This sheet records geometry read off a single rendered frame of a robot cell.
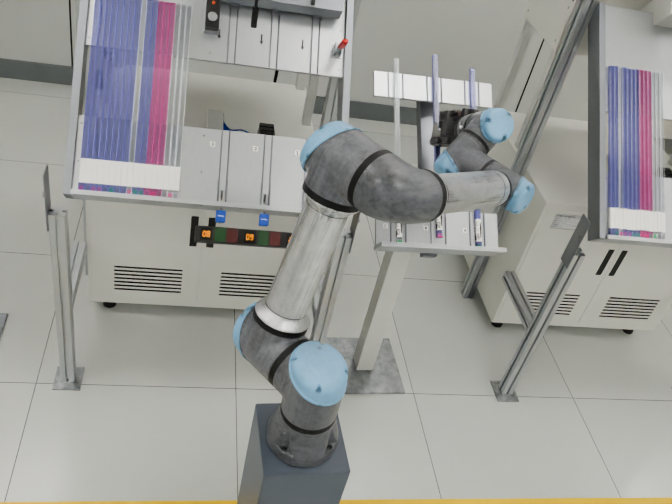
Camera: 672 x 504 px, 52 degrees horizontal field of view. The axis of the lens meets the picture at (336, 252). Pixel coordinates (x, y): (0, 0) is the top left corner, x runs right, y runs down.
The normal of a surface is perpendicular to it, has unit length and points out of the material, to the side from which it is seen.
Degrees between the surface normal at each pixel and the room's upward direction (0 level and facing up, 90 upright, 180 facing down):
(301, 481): 90
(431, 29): 90
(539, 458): 0
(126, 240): 90
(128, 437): 0
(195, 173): 44
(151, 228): 90
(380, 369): 0
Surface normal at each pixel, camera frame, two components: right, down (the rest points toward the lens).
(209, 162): 0.22, -0.11
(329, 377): 0.28, -0.69
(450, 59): 0.12, 0.63
